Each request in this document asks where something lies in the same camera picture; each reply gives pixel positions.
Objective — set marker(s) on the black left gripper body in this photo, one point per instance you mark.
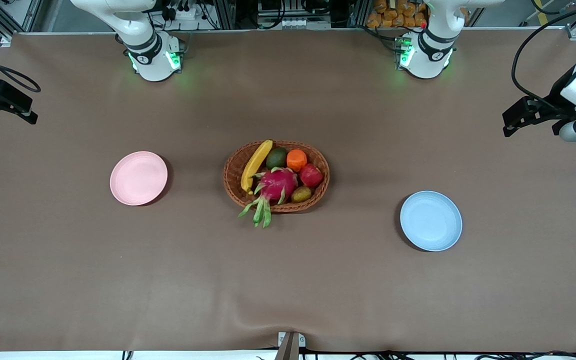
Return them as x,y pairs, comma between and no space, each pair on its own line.
553,101

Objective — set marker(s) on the red apple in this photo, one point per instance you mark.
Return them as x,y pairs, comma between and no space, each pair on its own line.
311,176

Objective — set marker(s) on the yellow banana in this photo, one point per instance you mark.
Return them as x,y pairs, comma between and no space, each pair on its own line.
255,165

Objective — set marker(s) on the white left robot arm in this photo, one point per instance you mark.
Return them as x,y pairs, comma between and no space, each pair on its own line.
425,55

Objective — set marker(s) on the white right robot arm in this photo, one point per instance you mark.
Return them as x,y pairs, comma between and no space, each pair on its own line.
150,65

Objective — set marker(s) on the white corner clamp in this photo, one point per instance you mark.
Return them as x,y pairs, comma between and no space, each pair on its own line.
575,33
6,41

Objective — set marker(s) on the pink round plate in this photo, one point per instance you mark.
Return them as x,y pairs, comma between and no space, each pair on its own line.
138,178

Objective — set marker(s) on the blue round plate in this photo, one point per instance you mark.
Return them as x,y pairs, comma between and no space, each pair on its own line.
431,221

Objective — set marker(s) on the pile of orange toy fruit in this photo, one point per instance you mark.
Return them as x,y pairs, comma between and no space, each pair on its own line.
398,12

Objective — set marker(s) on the white power strip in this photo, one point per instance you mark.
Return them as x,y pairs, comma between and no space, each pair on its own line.
188,14

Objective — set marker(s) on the brown wicker basket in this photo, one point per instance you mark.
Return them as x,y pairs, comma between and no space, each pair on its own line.
233,185

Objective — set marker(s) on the brown kiwi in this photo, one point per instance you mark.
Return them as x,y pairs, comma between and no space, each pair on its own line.
301,194

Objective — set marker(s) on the white terminal block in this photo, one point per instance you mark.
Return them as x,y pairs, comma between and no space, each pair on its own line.
293,22

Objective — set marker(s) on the green avocado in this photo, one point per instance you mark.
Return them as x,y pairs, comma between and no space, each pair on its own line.
276,158

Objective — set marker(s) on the pink dragon fruit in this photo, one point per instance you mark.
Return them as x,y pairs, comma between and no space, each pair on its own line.
275,184

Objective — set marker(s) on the brown tablecloth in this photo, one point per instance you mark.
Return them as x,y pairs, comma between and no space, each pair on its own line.
288,280

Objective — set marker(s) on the aluminium frame post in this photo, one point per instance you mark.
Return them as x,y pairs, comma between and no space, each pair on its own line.
358,12
224,12

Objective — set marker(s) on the grey metal bracket post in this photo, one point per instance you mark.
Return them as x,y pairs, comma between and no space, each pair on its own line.
288,350

